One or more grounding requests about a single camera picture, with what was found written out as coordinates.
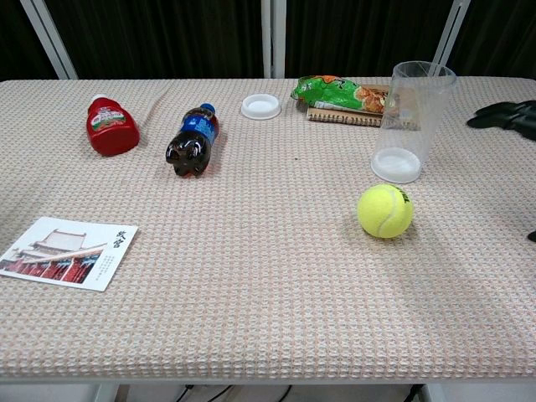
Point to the palace picture postcard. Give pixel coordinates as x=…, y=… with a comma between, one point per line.
x=69, y=251

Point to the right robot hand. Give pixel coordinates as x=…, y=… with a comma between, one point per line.
x=513, y=116

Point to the white round plastic lid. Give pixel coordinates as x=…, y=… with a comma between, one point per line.
x=395, y=166
x=260, y=106

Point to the black pleated curtain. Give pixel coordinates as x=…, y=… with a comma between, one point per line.
x=167, y=37

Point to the clear plastic cup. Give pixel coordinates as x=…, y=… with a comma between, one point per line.
x=412, y=109

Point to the beige woven tablecloth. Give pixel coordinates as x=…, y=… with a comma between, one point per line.
x=259, y=259

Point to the red ketchup squeeze bottle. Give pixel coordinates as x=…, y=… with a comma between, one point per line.
x=112, y=132

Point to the brown cardboard piece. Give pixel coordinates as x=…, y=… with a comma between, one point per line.
x=335, y=116

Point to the white metal frame pole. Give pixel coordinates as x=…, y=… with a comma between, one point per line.
x=273, y=37
x=450, y=35
x=48, y=37

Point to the cola bottle with blue label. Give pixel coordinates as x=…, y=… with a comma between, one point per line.
x=190, y=146

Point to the yellow tennis ball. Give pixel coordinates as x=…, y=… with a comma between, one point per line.
x=384, y=210

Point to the green snack bag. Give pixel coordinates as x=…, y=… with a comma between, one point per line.
x=331, y=94

